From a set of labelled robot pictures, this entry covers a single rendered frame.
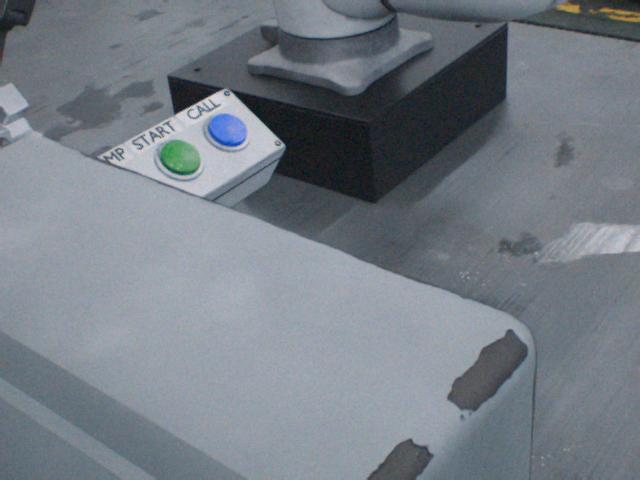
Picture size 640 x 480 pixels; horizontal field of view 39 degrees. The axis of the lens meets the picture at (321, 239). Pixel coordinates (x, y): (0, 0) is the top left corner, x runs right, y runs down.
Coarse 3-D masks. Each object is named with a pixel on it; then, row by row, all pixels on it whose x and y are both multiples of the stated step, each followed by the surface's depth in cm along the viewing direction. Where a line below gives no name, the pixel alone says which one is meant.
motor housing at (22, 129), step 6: (18, 120) 76; (24, 120) 76; (6, 126) 75; (12, 126) 75; (18, 126) 76; (24, 126) 76; (30, 126) 77; (12, 132) 75; (18, 132) 76; (24, 132) 76; (30, 132) 76; (36, 132) 76; (12, 138) 75; (18, 138) 75
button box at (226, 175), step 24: (216, 96) 71; (168, 120) 68; (192, 120) 69; (144, 144) 66; (192, 144) 68; (216, 144) 68; (264, 144) 71; (144, 168) 65; (216, 168) 68; (240, 168) 68; (264, 168) 71; (192, 192) 66; (216, 192) 67; (240, 192) 71
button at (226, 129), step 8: (216, 120) 69; (224, 120) 69; (232, 120) 70; (240, 120) 70; (208, 128) 69; (216, 128) 69; (224, 128) 69; (232, 128) 69; (240, 128) 70; (216, 136) 68; (224, 136) 69; (232, 136) 69; (240, 136) 69; (224, 144) 69; (232, 144) 69; (240, 144) 69
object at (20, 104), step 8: (0, 88) 74; (8, 88) 74; (0, 96) 74; (8, 96) 74; (16, 96) 75; (0, 104) 74; (8, 104) 74; (16, 104) 74; (24, 104) 75; (0, 112) 74; (8, 112) 74; (16, 112) 74; (24, 112) 75; (0, 120) 75; (8, 120) 74; (16, 120) 76
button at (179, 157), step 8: (168, 144) 66; (176, 144) 66; (184, 144) 67; (160, 152) 66; (168, 152) 66; (176, 152) 66; (184, 152) 66; (192, 152) 67; (160, 160) 66; (168, 160) 65; (176, 160) 66; (184, 160) 66; (192, 160) 66; (168, 168) 65; (176, 168) 65; (184, 168) 66; (192, 168) 66
